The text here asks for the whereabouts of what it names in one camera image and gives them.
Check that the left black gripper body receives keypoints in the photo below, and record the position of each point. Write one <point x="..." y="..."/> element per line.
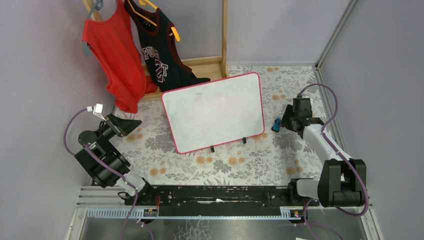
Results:
<point x="114" y="125"/>

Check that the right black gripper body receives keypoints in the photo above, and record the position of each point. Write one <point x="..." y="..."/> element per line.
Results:
<point x="286" y="119"/>

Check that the blue and black eraser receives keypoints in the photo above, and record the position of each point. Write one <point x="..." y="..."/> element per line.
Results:
<point x="277" y="125"/>

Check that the pink-framed whiteboard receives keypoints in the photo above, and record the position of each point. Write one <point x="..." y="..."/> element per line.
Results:
<point x="214" y="113"/>

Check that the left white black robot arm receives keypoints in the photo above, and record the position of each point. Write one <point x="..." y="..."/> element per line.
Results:
<point x="105" y="164"/>

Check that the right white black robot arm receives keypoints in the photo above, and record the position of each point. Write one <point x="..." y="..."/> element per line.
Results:
<point x="342" y="182"/>

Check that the floral table mat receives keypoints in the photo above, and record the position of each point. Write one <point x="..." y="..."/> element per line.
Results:
<point x="269" y="159"/>

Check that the navy basketball jersey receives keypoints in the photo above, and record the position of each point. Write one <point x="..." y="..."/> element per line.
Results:
<point x="158" y="49"/>

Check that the red tank top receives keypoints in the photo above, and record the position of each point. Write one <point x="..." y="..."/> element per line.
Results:
<point x="114" y="47"/>

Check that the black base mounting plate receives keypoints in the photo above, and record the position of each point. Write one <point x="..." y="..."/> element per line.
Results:
<point x="217" y="199"/>

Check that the wooden clothes rack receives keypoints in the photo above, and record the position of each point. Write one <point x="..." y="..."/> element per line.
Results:
<point x="213" y="67"/>

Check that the teal clothes hanger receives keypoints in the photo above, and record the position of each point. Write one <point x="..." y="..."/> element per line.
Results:
<point x="89" y="29"/>

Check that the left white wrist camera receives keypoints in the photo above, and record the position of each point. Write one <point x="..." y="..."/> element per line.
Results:
<point x="97" y="110"/>

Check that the white slotted cable duct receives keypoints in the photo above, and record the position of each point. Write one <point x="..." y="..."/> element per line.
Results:
<point x="153" y="214"/>

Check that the aluminium frame rail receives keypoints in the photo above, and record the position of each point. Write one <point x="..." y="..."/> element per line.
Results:
<point x="334" y="36"/>

